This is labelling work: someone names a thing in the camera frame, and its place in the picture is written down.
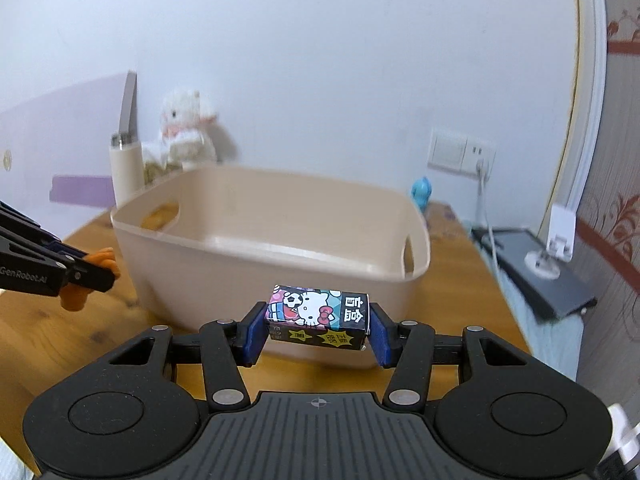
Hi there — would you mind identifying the white power cable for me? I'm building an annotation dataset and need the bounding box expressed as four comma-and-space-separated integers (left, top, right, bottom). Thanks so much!
474, 159, 504, 271

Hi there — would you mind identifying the Hello Kitty blind box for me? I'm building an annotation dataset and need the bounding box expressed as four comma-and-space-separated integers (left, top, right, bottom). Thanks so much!
265, 285, 371, 350

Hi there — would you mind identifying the white plush lamb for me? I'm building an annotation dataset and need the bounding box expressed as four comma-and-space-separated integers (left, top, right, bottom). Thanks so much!
142, 89, 217, 171

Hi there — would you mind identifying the white door frame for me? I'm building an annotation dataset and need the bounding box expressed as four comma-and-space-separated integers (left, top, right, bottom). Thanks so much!
548, 0, 608, 211

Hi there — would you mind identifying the light blue bed sheet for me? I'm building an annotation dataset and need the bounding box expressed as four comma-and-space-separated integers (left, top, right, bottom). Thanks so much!
474, 243, 584, 380

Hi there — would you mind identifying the dark grey laptop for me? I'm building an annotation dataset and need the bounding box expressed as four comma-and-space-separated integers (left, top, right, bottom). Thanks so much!
471, 222, 598, 321

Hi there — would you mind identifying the white wall socket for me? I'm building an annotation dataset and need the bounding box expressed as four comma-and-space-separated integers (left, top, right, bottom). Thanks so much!
460, 136, 496, 179

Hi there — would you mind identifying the beige plastic storage bin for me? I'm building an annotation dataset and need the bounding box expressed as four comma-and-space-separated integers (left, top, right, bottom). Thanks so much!
109, 166, 432, 371

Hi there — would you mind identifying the lilac headboard panel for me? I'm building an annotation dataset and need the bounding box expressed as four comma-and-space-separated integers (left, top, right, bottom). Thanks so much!
1, 72, 137, 237

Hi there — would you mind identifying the white wall switch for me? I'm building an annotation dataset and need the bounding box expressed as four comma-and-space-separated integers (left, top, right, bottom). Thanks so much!
427, 129, 468, 172

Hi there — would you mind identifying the blue toy figurine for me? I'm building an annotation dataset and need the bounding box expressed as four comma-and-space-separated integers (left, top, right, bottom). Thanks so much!
410, 177, 433, 212

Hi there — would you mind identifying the orange plush toy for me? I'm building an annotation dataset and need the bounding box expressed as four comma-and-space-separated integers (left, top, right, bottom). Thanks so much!
58, 247, 122, 312

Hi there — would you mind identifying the white phone stand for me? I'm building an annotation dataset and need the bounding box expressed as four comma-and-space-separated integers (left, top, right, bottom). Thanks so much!
524, 204, 576, 281

